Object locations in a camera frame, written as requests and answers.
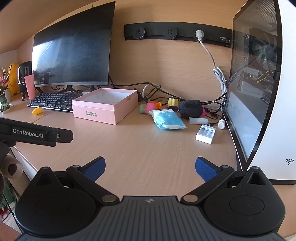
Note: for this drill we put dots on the black keyboard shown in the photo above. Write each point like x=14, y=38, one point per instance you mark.
x=52, y=102

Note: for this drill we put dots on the yellow plush figure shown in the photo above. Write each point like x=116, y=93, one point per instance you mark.
x=13, y=78

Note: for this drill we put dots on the small white bottle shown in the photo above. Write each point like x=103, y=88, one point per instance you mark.
x=221, y=124

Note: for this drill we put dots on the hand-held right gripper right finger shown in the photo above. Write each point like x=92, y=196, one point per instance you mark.
x=205, y=170

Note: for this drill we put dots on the white computer case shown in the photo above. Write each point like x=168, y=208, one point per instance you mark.
x=272, y=115

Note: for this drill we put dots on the wooden desktop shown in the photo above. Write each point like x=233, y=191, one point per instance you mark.
x=138, y=148

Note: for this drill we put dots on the pink orange plush toy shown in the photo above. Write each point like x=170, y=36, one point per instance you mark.
x=152, y=107

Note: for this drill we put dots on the black speaker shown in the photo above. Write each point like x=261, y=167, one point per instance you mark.
x=23, y=74

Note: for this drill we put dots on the yellow tape roll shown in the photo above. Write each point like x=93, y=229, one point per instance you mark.
x=173, y=102

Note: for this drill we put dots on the paper roll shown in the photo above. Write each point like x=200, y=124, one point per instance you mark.
x=15, y=168

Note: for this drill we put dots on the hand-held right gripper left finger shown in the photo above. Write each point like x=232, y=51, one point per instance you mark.
x=96, y=168

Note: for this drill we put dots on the green printed pot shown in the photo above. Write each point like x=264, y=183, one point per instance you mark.
x=4, y=105

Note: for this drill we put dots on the white tube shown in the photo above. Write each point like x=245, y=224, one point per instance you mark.
x=197, y=121

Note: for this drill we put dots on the pink cardboard box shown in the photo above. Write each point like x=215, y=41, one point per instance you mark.
x=97, y=113

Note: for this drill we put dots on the black wall socket rail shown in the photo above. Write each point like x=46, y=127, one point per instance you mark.
x=157, y=29

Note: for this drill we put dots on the white battery charger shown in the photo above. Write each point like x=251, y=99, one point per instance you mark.
x=205, y=135

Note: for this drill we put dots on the small teal toy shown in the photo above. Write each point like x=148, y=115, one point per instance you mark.
x=142, y=109

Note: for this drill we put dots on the pink card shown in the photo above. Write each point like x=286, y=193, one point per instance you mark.
x=30, y=89

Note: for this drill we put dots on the pink flower plant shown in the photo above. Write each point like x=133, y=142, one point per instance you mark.
x=4, y=81

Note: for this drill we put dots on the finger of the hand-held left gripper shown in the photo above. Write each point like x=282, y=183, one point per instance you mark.
x=66, y=136

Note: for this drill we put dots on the black curved monitor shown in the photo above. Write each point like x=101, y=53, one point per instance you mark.
x=71, y=46

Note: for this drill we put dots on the yellow spiky brush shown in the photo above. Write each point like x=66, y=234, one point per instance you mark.
x=37, y=111

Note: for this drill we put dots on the white pot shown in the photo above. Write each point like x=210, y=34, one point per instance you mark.
x=8, y=93

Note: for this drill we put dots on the black plush toy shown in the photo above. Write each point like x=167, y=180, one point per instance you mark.
x=190, y=109

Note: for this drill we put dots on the blue face mask packet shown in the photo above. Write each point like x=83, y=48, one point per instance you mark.
x=167, y=120

